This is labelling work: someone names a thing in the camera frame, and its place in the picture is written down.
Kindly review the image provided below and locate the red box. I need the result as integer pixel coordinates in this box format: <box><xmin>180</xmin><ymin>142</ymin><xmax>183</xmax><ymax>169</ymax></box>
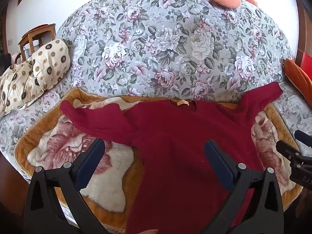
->
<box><xmin>300</xmin><ymin>51</ymin><xmax>312</xmax><ymax>71</ymax></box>

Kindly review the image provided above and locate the rose print fleece blanket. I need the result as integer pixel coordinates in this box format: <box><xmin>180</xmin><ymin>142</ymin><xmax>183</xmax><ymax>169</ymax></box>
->
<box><xmin>15</xmin><ymin>88</ymin><xmax>304</xmax><ymax>234</ymax></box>

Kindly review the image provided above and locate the cream medallion print pillow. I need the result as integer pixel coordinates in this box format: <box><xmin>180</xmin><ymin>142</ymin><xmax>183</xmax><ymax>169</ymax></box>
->
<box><xmin>31</xmin><ymin>39</ymin><xmax>71</xmax><ymax>90</ymax></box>
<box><xmin>0</xmin><ymin>61</ymin><xmax>44</xmax><ymax>119</ymax></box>

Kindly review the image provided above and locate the wooden chair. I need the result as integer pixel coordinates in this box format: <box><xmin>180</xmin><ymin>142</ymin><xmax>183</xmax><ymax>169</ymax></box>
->
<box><xmin>18</xmin><ymin>24</ymin><xmax>56</xmax><ymax>61</ymax></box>

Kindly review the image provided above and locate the orange cushion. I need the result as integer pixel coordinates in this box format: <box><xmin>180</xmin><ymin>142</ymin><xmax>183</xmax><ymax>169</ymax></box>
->
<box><xmin>283</xmin><ymin>58</ymin><xmax>312</xmax><ymax>103</ymax></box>

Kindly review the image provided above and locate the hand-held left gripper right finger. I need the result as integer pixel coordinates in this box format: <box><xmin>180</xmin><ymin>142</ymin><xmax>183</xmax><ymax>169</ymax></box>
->
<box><xmin>204</xmin><ymin>140</ymin><xmax>284</xmax><ymax>234</ymax></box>

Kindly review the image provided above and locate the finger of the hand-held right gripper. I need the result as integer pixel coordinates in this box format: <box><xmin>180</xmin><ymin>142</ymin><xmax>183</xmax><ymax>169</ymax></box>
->
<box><xmin>294</xmin><ymin>130</ymin><xmax>312</xmax><ymax>149</ymax></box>
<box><xmin>276</xmin><ymin>140</ymin><xmax>303</xmax><ymax>162</ymax></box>

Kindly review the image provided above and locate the dark red sweater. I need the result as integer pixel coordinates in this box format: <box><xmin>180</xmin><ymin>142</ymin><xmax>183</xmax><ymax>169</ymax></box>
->
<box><xmin>60</xmin><ymin>82</ymin><xmax>284</xmax><ymax>234</ymax></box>

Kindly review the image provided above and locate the floral sofa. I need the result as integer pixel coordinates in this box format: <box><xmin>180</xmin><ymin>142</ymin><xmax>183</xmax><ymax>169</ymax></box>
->
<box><xmin>0</xmin><ymin>0</ymin><xmax>312</xmax><ymax>156</ymax></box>

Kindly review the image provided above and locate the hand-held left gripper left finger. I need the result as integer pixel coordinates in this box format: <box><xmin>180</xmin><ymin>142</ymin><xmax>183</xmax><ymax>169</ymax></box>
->
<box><xmin>24</xmin><ymin>138</ymin><xmax>106</xmax><ymax>234</ymax></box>

